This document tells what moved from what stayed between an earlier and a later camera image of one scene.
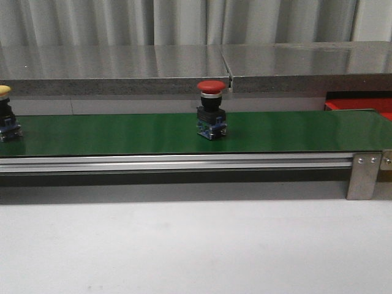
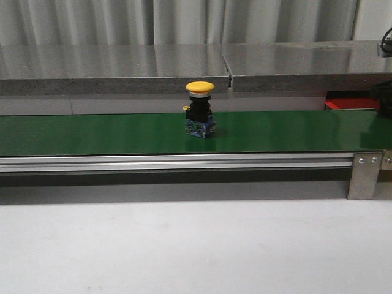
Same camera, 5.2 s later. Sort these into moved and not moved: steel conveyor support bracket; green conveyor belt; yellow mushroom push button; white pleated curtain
Moved: yellow mushroom push button
Not moved: steel conveyor support bracket; white pleated curtain; green conveyor belt
